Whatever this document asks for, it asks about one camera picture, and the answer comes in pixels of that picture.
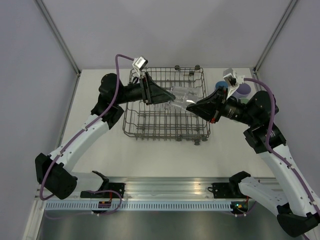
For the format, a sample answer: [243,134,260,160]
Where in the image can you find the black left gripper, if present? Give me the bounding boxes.
[115,71,176,105]

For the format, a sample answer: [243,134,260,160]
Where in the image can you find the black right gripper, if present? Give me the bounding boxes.
[186,85,258,126]

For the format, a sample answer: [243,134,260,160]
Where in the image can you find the clear glass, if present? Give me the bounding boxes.
[154,103,167,112]
[168,86,200,111]

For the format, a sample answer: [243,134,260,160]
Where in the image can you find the blue plastic cup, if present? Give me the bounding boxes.
[215,81,228,91]

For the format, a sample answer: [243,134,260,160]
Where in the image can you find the green plastic cup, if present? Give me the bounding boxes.
[239,97,249,104]

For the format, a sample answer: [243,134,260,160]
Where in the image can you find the purple plastic cup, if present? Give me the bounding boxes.
[232,83,252,99]

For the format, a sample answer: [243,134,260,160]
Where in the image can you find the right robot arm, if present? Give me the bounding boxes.
[186,87,320,237]

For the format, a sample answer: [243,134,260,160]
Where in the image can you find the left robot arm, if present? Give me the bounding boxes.
[35,72,176,200]

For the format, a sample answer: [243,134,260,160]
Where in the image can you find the grey wire dish rack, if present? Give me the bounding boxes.
[122,65,211,146]

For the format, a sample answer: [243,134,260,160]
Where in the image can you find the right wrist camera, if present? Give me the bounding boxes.
[222,68,245,98]

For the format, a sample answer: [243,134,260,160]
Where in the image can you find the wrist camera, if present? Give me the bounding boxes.
[222,68,245,98]
[132,56,148,76]

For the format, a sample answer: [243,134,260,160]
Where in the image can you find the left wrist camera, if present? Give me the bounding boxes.
[132,56,148,76]

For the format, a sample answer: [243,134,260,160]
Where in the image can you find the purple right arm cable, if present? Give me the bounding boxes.
[243,77,320,216]

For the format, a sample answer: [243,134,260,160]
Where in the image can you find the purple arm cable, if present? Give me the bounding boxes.
[39,53,136,201]
[243,77,320,216]

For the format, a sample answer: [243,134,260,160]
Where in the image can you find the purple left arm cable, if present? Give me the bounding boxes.
[39,53,136,201]

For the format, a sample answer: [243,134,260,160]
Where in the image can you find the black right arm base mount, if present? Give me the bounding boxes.
[207,182,242,199]

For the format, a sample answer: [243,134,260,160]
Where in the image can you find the aluminium table front rail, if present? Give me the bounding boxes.
[36,176,308,201]

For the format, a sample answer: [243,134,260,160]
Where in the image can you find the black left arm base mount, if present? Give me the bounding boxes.
[80,182,126,199]

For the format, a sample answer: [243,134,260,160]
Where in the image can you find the aluminium frame post left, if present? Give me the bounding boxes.
[34,0,81,77]

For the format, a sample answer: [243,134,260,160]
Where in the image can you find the aluminium frame post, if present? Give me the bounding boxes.
[34,0,81,77]
[252,0,300,75]

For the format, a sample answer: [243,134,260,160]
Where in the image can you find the aluminium frame post right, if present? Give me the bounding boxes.
[252,0,300,75]

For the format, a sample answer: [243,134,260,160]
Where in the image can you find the white slotted cable duct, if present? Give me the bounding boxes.
[45,200,232,212]

